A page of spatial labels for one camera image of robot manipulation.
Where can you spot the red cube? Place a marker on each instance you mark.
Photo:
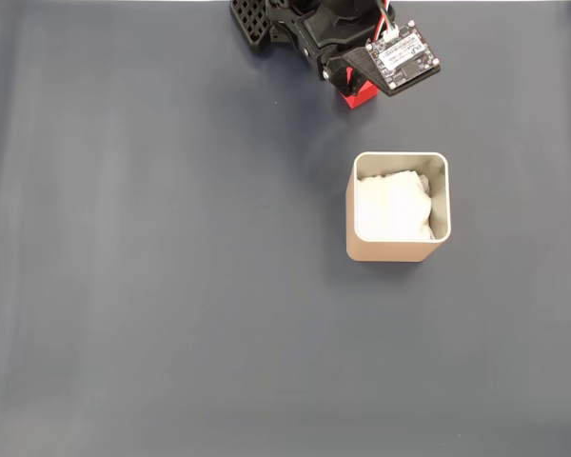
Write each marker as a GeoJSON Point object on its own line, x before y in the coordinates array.
{"type": "Point", "coordinates": [361, 97]}

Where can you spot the beige square box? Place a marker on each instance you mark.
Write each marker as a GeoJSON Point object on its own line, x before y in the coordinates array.
{"type": "Point", "coordinates": [390, 250]}

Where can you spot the white crumpled tissue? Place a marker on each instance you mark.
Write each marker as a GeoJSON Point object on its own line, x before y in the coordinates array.
{"type": "Point", "coordinates": [390, 204]}

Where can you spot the blue-grey table mat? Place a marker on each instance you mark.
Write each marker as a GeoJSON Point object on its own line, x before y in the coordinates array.
{"type": "Point", "coordinates": [219, 333]}

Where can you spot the camera circuit board with mount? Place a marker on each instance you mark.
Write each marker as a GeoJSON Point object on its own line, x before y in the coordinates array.
{"type": "Point", "coordinates": [404, 57]}

